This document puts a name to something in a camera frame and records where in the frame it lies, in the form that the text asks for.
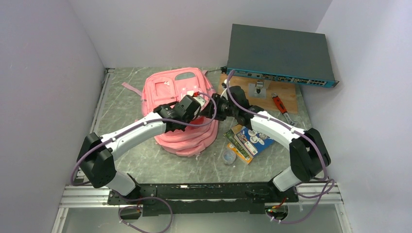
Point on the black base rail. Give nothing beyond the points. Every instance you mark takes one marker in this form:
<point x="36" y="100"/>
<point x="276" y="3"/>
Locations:
<point x="196" y="198"/>

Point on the orange adjustable wrench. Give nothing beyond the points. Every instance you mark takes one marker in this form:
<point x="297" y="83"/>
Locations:
<point x="281" y="107"/>

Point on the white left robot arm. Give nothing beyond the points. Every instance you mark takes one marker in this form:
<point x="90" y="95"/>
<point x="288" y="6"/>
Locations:
<point x="99" y="153"/>

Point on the blue sticker book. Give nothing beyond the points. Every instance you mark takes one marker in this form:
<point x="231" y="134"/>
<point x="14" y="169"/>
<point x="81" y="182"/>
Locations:
<point x="253" y="142"/>

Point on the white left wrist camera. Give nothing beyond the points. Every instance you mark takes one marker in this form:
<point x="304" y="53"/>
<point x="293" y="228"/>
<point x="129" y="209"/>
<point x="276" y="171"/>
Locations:
<point x="198" y="97"/>

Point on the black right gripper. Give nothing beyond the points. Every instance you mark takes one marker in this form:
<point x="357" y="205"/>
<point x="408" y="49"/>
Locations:
<point x="218" y="100"/>

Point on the blue network switch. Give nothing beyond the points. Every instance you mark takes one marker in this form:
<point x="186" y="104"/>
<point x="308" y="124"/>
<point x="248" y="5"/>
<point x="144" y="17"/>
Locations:
<point x="280" y="55"/>

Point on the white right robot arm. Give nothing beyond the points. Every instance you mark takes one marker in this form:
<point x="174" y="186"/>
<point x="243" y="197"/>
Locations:
<point x="308" y="153"/>

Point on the wooden board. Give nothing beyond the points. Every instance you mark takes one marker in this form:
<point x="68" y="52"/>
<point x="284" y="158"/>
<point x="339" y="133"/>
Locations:
<point x="285" y="91"/>

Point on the grey metal bracket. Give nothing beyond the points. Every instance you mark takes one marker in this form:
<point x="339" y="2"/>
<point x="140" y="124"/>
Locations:
<point x="257" y="90"/>

